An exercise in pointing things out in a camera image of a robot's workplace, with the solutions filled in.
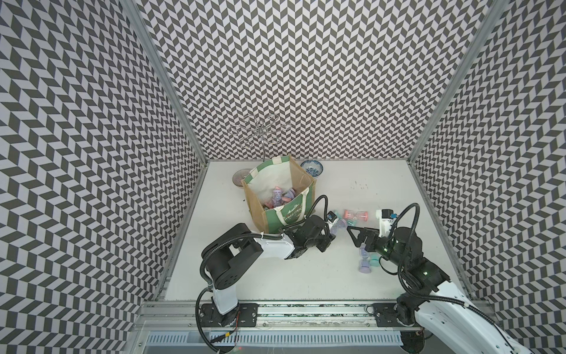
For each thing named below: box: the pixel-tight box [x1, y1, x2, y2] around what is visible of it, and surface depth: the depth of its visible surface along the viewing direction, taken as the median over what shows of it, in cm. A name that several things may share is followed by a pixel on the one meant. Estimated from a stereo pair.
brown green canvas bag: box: [241, 154, 317, 235], surface depth 90 cm
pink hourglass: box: [343, 209, 369, 222], surface depth 97 cm
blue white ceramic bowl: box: [300, 159, 324, 178], surface depth 114 cm
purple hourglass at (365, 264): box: [358, 242, 372, 274], surface depth 84 cm
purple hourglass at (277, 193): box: [272, 185, 283, 208], surface depth 96 cm
